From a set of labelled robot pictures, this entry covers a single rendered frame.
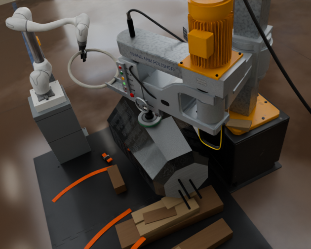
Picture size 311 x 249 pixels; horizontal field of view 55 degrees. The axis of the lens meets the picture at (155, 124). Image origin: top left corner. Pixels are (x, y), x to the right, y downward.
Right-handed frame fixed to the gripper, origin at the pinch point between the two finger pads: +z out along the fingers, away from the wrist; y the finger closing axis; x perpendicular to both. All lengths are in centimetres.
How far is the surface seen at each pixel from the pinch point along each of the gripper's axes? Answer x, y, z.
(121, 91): 5, 64, -19
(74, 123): -29, 30, 62
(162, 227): -15, 177, 36
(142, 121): 11, 94, -6
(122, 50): 0, 66, -75
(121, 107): 12, 58, 22
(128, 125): 5, 82, 17
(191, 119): 20, 133, -61
